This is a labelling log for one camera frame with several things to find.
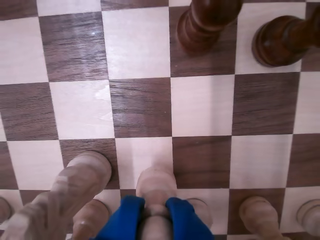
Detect dark wooden pawn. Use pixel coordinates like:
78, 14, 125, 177
176, 0, 245, 56
251, 4, 320, 68

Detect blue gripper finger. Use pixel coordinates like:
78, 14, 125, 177
92, 195, 146, 240
164, 197, 216, 240

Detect light wooden knight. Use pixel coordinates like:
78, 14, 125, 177
0, 150, 113, 240

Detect wooden chessboard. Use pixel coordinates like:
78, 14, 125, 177
0, 0, 320, 240

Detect light wooden pawn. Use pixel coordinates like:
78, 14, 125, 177
0, 196, 13, 221
296, 199, 320, 235
186, 198, 213, 230
72, 198, 113, 240
238, 196, 280, 240
135, 166, 179, 240

